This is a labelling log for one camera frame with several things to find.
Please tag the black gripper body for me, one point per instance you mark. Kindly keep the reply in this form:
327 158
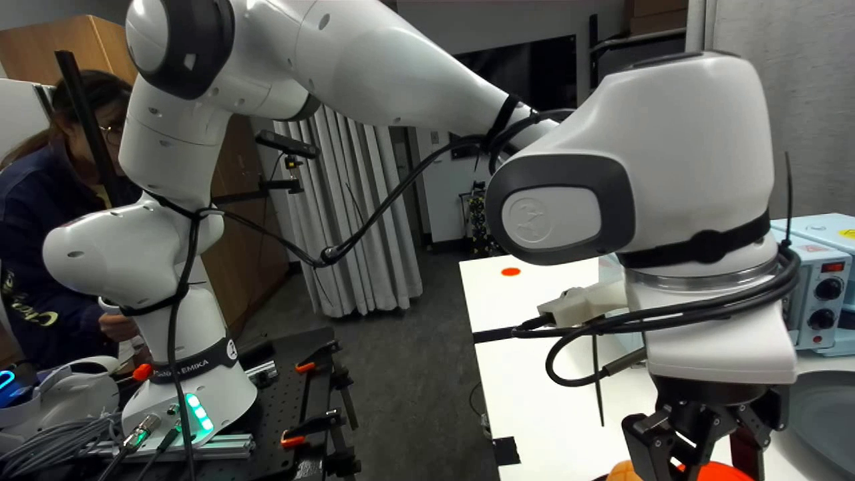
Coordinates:
711 401

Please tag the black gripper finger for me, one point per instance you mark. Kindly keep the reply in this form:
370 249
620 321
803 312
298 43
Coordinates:
663 444
751 451

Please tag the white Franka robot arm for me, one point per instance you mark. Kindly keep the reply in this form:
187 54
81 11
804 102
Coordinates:
676 142

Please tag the orange fruit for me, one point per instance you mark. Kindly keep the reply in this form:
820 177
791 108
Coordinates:
620 472

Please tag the silver toaster oven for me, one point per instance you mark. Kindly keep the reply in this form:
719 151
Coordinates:
824 227

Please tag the grey plain curtain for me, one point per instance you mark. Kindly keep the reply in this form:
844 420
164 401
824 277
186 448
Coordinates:
803 90

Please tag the light grey pleated curtain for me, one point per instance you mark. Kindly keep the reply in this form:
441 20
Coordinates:
374 269

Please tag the dark shelf unit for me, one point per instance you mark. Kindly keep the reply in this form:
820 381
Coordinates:
622 40

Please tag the brown cardboard box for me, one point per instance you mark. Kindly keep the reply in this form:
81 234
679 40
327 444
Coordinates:
657 15

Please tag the wooden cabinet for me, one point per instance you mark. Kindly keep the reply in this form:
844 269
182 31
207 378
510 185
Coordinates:
255 257

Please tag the white grey plastic device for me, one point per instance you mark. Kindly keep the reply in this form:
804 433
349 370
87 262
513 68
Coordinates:
76 388

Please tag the person in dark jacket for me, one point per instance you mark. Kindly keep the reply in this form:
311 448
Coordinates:
43 241

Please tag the small blue object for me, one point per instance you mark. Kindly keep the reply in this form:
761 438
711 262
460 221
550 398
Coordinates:
8 388

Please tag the black table edge bracket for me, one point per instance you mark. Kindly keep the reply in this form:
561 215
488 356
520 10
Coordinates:
490 334
505 451

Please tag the black wall monitor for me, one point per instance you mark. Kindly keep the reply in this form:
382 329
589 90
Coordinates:
542 70

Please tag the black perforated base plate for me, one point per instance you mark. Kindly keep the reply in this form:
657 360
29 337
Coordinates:
271 397

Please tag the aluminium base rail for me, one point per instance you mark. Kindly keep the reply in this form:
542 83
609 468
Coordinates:
223 441

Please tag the black camera on stand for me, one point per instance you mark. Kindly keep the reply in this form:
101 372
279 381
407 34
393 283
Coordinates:
286 146

